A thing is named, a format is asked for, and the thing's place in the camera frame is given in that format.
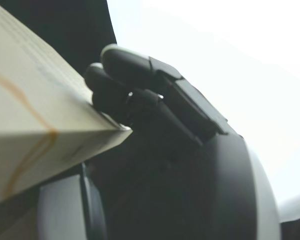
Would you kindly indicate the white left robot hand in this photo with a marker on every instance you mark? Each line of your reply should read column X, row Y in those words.
column 177, row 175

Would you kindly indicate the beige paperback book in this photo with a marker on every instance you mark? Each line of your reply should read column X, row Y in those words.
column 27, row 100

